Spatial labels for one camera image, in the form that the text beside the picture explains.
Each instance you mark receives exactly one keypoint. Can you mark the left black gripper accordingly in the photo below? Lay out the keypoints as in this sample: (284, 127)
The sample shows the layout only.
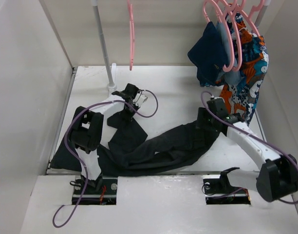
(129, 116)

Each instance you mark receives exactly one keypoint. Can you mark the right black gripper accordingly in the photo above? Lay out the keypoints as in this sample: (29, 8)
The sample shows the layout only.
(203, 113)

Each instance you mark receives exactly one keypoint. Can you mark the black trousers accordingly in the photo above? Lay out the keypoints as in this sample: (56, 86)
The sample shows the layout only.
(131, 153)

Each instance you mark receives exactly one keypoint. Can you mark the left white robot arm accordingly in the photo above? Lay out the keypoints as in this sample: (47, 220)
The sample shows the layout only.
(85, 132)

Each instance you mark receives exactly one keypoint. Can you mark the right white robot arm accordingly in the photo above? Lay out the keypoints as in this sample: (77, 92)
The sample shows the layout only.
(277, 174)

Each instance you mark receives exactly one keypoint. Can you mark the empty pink hanger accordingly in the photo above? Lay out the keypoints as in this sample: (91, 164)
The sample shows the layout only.
(132, 33)

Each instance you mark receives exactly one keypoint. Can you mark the pink hanger middle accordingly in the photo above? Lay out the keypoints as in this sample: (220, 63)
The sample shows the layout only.
(231, 9)

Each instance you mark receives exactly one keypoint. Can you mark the pink hanger back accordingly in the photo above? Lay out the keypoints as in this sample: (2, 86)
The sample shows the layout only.
(248, 17)

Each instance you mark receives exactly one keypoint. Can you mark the white rack base foot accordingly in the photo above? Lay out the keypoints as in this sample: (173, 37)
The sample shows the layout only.
(111, 72)

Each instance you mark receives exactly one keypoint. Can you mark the colourful patterned shorts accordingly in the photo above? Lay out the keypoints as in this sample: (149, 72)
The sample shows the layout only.
(243, 97)

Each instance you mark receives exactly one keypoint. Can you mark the grey blue garment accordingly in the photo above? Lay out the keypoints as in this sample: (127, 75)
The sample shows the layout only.
(231, 77)

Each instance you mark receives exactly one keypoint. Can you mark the navy blue shorts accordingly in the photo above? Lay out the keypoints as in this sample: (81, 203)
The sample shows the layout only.
(209, 56)

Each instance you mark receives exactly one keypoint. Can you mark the grey rack pole left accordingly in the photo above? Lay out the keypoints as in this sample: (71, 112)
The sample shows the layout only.
(100, 33)

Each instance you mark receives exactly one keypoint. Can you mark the grey rack pole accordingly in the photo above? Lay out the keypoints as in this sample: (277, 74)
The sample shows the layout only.
(261, 9)
(100, 33)

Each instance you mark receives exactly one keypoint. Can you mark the grey rack pole right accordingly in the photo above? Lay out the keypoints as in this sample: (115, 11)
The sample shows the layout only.
(261, 9)

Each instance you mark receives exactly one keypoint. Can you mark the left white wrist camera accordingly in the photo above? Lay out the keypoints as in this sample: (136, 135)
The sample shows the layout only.
(140, 98)

